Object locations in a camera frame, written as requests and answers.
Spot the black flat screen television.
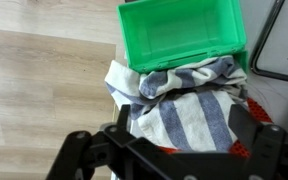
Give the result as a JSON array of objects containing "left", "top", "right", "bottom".
[{"left": 249, "top": 0, "right": 288, "bottom": 85}]

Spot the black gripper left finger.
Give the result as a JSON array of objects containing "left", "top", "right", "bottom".
[{"left": 45, "top": 104, "right": 145, "bottom": 180}]

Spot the green plastic box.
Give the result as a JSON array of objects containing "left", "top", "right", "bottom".
[{"left": 116, "top": 0, "right": 250, "bottom": 75}]

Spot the grey white striped towel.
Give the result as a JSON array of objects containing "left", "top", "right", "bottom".
[{"left": 104, "top": 55, "right": 249, "bottom": 153}]

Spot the white television cabinet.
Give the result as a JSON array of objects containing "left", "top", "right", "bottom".
[{"left": 109, "top": 0, "right": 288, "bottom": 180}]

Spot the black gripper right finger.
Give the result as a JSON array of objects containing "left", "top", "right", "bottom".
[{"left": 228, "top": 103, "right": 288, "bottom": 180}]

